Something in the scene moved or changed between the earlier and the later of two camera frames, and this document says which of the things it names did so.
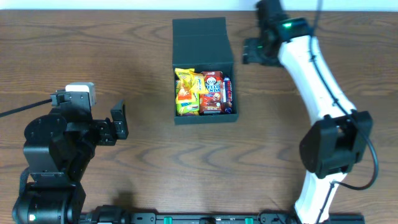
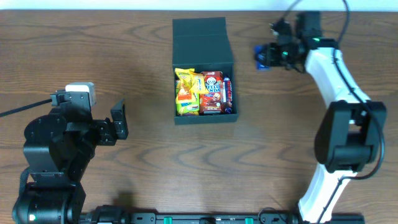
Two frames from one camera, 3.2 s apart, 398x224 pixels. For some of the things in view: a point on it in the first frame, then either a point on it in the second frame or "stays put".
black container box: (203, 44) stays put
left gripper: (109, 131) stays put
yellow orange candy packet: (184, 81) stays put
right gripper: (252, 50) to (272, 54)
